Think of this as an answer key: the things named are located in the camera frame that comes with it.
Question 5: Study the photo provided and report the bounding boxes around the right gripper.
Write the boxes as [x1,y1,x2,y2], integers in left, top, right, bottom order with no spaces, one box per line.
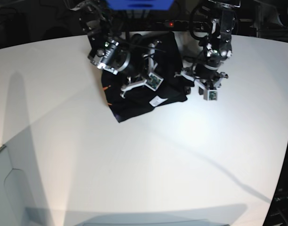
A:
[121,40,161,98]

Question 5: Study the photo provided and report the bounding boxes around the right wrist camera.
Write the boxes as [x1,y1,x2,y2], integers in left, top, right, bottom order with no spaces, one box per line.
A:
[145,72,164,91]

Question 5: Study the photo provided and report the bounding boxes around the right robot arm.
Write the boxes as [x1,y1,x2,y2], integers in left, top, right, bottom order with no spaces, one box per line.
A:
[72,0,164,97]

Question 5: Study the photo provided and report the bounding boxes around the black power strip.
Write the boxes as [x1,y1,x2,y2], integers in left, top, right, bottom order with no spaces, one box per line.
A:
[153,20,211,32]

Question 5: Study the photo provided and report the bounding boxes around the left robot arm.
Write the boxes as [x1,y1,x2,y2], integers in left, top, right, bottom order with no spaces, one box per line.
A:
[178,0,241,101]

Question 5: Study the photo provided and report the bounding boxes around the blue plastic box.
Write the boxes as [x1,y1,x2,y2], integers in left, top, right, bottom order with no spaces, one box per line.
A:
[106,0,174,10]

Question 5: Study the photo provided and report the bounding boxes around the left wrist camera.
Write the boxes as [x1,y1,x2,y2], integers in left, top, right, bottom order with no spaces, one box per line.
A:
[203,89,218,101]

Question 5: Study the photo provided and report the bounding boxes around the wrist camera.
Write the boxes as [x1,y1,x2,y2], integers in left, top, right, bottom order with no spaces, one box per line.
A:
[145,72,164,91]
[203,89,218,101]

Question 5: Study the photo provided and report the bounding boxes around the white shirt label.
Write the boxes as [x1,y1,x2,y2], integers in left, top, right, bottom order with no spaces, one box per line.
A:
[149,96,168,107]

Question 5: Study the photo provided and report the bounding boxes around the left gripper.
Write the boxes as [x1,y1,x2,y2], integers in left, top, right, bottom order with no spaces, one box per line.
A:
[174,67,229,94]

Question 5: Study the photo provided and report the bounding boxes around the black T-shirt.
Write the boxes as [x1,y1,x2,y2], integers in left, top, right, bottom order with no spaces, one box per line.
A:
[97,32,187,122]

